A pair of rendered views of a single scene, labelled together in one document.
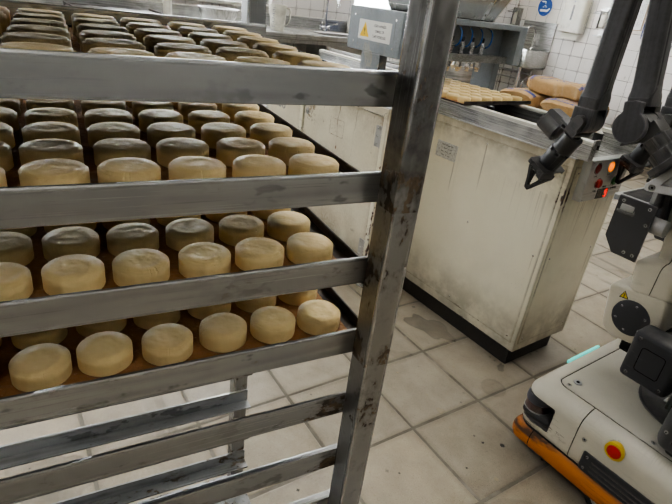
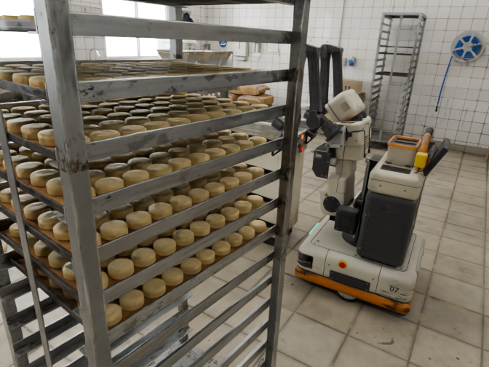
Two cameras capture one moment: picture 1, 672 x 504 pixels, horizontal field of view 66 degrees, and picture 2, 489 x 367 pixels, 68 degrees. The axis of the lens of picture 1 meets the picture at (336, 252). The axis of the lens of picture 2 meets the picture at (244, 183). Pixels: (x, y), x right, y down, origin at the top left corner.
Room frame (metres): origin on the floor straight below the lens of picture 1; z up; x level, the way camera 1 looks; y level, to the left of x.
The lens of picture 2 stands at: (-0.39, 0.45, 1.40)
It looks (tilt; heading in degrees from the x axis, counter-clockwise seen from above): 21 degrees down; 337
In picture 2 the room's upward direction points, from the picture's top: 3 degrees clockwise
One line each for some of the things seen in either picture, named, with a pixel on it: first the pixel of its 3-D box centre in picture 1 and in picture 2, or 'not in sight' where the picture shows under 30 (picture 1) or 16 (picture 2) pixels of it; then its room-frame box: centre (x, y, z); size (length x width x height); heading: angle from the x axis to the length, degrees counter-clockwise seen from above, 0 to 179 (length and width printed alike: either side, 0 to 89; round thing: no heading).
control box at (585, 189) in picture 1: (602, 177); (299, 142); (1.70, -0.85, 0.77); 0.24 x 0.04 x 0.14; 128
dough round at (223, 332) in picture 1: (223, 332); (233, 239); (0.45, 0.11, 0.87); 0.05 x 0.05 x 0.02
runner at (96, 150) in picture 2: not in sight; (205, 124); (0.34, 0.23, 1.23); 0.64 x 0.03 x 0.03; 120
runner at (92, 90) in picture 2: not in sight; (205, 80); (0.34, 0.23, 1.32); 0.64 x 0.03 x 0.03; 120
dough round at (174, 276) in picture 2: not in sight; (172, 276); (0.33, 0.31, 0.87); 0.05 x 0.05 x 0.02
